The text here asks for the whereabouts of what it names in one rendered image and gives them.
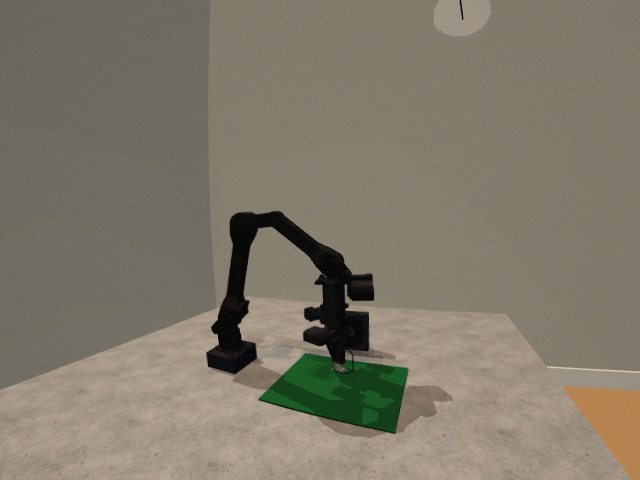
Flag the black cooling fan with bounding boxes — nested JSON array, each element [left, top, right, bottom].
[[344, 311, 370, 351]]

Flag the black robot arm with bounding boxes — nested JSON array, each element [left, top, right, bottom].
[[211, 211, 374, 354]]

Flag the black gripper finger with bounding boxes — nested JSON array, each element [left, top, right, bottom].
[[337, 328, 353, 347], [326, 336, 341, 359]]

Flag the green circuit board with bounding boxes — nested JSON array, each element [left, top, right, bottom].
[[258, 353, 408, 434]]

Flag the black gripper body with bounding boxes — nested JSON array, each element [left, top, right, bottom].
[[303, 301, 363, 346]]

